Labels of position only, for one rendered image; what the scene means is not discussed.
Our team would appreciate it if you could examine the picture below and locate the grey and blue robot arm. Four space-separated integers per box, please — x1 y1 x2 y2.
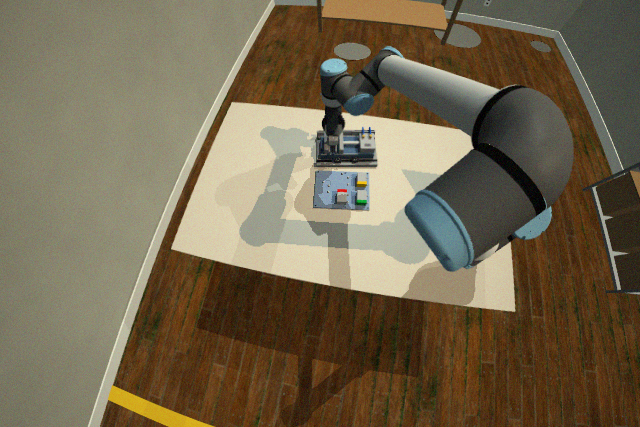
320 46 574 272

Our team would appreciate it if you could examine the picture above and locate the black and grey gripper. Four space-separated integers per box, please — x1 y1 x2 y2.
322 105 345 137

